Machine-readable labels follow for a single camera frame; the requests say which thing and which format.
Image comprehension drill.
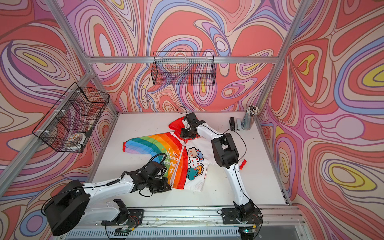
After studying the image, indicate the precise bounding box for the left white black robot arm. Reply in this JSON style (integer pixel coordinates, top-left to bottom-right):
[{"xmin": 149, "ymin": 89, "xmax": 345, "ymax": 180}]
[{"xmin": 42, "ymin": 171, "xmax": 171, "ymax": 237}]

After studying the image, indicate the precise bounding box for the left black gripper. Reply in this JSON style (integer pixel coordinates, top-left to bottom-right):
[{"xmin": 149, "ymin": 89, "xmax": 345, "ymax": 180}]
[{"xmin": 146, "ymin": 177, "xmax": 174, "ymax": 194}]

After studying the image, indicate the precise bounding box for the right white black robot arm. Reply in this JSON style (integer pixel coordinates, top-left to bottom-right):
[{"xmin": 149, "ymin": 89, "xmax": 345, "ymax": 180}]
[{"xmin": 181, "ymin": 123, "xmax": 255, "ymax": 223}]

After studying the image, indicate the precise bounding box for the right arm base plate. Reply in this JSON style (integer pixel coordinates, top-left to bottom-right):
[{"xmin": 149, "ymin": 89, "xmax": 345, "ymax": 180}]
[{"xmin": 218, "ymin": 208, "xmax": 264, "ymax": 226}]

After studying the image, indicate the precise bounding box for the pale eraser block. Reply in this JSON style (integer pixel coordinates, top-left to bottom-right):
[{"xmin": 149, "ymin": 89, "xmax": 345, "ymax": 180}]
[{"xmin": 236, "ymin": 119, "xmax": 242, "ymax": 131}]

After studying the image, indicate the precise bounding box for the black wire basket back wall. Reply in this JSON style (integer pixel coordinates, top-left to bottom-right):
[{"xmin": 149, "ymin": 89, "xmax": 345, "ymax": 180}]
[{"xmin": 151, "ymin": 51, "xmax": 217, "ymax": 86}]

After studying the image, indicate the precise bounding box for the metal cup of pencils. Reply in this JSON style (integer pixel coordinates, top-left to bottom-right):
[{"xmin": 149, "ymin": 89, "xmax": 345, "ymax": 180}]
[{"xmin": 241, "ymin": 106, "xmax": 260, "ymax": 131}]

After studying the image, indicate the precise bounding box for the black wire basket wall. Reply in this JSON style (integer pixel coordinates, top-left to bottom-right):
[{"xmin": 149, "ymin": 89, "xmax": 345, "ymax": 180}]
[
  {"xmin": 151, "ymin": 51, "xmax": 217, "ymax": 86},
  {"xmin": 32, "ymin": 83, "xmax": 110, "ymax": 153}
]

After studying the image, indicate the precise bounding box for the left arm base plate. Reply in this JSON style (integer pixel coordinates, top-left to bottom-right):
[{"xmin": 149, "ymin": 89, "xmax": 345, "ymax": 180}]
[{"xmin": 102, "ymin": 209, "xmax": 144, "ymax": 237}]

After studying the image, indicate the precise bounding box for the round item in left basket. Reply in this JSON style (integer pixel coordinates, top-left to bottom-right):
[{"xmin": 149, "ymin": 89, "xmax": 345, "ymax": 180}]
[{"xmin": 65, "ymin": 133, "xmax": 86, "ymax": 151}]

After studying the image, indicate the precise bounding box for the black stapler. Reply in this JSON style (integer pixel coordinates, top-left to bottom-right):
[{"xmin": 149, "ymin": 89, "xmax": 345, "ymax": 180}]
[{"xmin": 229, "ymin": 117, "xmax": 236, "ymax": 131}]

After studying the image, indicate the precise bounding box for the rainbow red hooded jacket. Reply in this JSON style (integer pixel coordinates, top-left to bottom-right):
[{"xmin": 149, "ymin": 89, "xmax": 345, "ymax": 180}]
[{"xmin": 123, "ymin": 118, "xmax": 217, "ymax": 191}]

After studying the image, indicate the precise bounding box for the black wire basket left wall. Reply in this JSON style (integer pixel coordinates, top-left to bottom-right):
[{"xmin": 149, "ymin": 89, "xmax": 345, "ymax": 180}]
[{"xmin": 32, "ymin": 83, "xmax": 110, "ymax": 153}]

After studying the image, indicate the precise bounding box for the aluminium frame rail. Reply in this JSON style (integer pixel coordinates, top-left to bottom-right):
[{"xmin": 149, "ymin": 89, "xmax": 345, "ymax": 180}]
[{"xmin": 86, "ymin": 57, "xmax": 279, "ymax": 64}]

